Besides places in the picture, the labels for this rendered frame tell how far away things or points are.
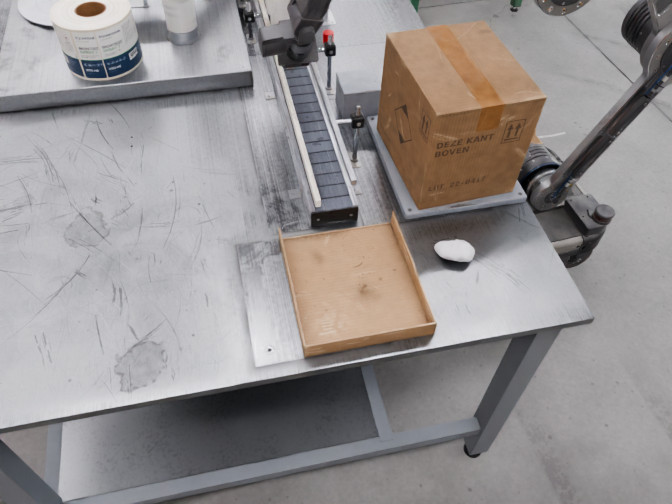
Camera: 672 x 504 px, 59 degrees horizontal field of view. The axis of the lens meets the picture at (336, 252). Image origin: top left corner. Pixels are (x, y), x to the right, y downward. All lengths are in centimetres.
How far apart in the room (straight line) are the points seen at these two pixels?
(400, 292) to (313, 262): 20
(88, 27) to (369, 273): 94
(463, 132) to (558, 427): 119
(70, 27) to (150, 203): 51
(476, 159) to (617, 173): 174
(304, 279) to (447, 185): 38
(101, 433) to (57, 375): 63
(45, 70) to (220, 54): 47
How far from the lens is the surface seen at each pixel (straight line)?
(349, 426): 176
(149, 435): 181
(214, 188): 145
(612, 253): 266
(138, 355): 121
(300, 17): 138
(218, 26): 192
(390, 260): 130
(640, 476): 219
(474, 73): 133
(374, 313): 121
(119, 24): 171
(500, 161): 138
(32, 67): 188
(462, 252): 130
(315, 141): 148
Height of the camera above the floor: 184
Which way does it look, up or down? 51 degrees down
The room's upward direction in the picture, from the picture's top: 3 degrees clockwise
